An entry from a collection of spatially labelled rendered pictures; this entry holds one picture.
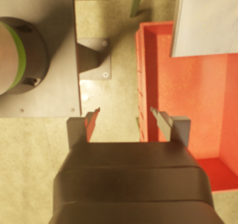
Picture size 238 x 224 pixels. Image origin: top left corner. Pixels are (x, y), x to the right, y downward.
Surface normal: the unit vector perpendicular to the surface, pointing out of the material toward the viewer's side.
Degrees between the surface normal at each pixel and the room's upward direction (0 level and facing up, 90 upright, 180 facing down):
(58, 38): 0
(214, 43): 30
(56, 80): 0
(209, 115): 0
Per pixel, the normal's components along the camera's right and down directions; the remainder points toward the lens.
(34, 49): 0.92, -0.09
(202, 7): 0.04, 0.70
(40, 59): 0.91, 0.18
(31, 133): 0.00, 0.25
